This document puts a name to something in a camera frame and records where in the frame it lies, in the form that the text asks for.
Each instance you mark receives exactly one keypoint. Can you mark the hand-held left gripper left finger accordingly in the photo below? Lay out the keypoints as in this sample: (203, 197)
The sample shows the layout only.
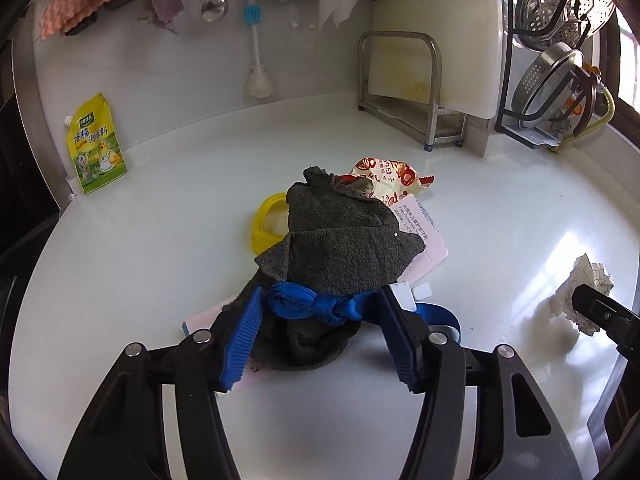
(240, 332)

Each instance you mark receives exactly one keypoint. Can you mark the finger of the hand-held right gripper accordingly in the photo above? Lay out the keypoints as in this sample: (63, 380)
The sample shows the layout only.
(605, 315)

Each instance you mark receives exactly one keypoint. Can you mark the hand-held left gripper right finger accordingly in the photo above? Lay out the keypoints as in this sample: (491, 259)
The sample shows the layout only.
(400, 340)

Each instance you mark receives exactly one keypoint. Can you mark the white paper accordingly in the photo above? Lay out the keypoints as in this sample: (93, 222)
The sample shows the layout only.
(585, 272)

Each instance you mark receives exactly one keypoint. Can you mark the dark grey cloth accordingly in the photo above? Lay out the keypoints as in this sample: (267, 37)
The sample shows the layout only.
(340, 240)

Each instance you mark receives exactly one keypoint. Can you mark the small white square tag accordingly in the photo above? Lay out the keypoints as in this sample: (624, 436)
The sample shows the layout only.
(422, 293)

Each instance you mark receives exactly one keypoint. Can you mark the white printed paper card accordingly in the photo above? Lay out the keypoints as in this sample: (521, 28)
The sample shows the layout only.
(425, 230)

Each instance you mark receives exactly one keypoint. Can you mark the red and white snack wrapper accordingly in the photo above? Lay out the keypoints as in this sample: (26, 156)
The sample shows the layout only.
(395, 180)

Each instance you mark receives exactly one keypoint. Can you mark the yellow seasoning pouch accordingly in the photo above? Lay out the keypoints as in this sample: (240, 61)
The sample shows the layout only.
(97, 150)

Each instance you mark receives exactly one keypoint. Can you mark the steel pot lid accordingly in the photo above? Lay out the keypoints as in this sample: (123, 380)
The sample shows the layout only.
(547, 85)

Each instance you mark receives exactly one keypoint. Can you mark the white and blue bottle brush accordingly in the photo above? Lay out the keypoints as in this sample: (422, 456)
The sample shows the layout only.
(257, 80)

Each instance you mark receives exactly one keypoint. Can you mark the dark framed window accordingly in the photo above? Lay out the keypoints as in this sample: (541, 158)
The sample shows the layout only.
(627, 60)

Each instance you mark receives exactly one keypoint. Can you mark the steel cutting board rack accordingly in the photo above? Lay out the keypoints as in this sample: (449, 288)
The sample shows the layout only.
(435, 80)

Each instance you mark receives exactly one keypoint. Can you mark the white cutting board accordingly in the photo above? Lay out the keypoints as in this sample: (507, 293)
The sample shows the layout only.
(465, 35)

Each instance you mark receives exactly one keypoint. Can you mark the pink dish cloth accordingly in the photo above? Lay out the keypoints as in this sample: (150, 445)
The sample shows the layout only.
(80, 2)

